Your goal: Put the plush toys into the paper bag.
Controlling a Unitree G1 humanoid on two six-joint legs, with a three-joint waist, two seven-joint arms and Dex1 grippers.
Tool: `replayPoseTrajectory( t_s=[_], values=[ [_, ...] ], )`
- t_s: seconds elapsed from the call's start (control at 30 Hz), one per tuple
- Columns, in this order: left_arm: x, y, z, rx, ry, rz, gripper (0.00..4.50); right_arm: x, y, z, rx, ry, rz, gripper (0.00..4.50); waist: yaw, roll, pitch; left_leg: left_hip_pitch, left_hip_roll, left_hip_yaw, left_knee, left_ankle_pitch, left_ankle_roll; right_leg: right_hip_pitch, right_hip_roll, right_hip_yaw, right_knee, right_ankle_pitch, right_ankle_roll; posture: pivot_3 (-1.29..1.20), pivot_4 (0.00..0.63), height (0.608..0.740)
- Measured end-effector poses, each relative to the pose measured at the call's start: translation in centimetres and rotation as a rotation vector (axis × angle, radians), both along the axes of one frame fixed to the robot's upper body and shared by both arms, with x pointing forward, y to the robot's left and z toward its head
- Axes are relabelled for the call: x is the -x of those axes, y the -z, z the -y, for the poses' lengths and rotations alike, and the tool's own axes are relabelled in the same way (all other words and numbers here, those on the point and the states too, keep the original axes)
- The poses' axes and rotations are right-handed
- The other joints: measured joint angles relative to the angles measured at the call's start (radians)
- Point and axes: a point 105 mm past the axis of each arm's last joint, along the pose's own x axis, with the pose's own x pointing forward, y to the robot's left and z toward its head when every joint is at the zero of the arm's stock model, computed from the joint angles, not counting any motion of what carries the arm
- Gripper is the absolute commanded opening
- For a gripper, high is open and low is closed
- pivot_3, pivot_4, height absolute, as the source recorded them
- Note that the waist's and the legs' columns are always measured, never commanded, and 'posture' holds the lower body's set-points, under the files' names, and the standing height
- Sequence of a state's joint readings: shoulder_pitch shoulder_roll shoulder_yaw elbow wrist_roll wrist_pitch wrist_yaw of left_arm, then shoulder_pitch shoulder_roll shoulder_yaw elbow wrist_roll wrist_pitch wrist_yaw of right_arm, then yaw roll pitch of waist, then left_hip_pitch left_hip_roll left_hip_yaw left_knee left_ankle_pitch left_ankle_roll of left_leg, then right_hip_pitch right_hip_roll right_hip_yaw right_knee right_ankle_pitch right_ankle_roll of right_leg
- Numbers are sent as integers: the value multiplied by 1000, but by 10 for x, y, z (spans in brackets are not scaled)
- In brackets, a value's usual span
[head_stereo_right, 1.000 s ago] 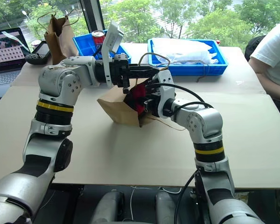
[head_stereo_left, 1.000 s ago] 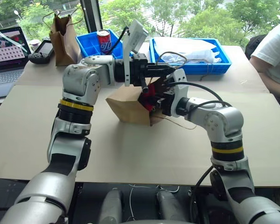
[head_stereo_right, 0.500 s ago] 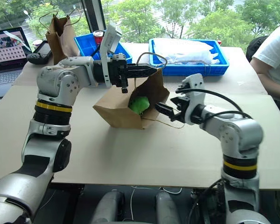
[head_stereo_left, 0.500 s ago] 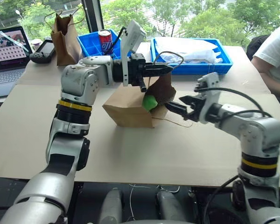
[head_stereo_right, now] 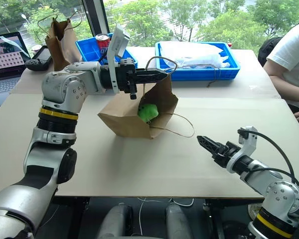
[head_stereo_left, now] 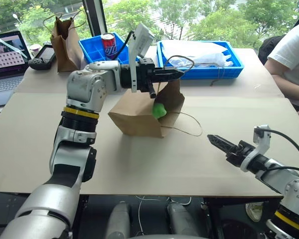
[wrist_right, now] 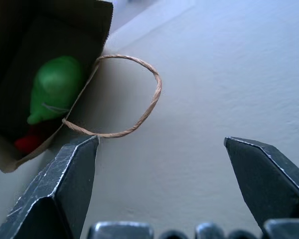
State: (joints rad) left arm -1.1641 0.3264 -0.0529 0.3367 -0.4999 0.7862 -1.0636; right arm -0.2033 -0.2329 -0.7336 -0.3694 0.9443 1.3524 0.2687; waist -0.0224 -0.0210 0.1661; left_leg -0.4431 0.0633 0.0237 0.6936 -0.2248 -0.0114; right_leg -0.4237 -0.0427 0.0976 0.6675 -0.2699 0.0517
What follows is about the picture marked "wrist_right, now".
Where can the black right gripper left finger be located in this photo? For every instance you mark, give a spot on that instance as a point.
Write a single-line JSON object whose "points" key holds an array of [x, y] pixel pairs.
{"points": [[52, 189]]}

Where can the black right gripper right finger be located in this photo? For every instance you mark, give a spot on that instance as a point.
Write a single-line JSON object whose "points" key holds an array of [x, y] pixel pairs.
{"points": [[266, 179]]}

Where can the red plush toy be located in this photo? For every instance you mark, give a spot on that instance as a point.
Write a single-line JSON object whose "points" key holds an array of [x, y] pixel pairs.
{"points": [[27, 143]]}

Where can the green plush toy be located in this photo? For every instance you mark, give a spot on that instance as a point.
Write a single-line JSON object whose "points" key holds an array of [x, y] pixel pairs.
{"points": [[55, 87]]}

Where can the brown paper bag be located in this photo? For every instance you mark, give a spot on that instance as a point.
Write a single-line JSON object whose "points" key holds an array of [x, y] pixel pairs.
{"points": [[20, 39]]}

